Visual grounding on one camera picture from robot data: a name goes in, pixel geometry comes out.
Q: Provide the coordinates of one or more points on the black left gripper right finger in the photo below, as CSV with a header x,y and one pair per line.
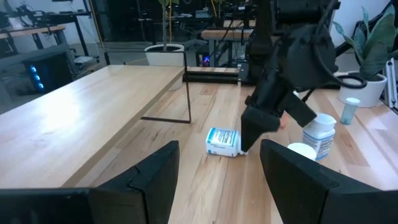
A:
x,y
311,196

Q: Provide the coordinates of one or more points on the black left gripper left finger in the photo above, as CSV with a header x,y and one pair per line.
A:
x,y
133,196

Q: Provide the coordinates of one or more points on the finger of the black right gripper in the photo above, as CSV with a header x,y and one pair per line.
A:
x,y
256,124
300,112

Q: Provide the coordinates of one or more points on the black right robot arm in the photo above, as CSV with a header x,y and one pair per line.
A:
x,y
264,31

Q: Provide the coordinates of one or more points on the broad-leaf green plant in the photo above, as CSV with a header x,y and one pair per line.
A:
x,y
376,46

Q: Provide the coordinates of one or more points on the white pot of broad-leaf plant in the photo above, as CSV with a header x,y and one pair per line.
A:
x,y
373,93

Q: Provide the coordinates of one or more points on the white metal rack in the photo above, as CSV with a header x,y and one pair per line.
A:
x,y
391,84

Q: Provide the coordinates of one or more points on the white tapered tree pot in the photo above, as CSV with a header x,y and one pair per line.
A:
x,y
164,57

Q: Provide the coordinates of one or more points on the small-leaf green tree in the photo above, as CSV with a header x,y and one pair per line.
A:
x,y
164,31

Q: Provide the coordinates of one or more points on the black computer tower blue lights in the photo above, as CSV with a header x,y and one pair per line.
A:
x,y
53,71

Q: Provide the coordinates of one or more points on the black desk with equipment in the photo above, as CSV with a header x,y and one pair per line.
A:
x,y
62,15

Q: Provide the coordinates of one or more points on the wooden desk black legs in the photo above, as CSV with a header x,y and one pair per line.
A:
x,y
31,31

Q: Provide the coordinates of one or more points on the wooden workbench black frame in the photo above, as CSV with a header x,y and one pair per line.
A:
x,y
224,34

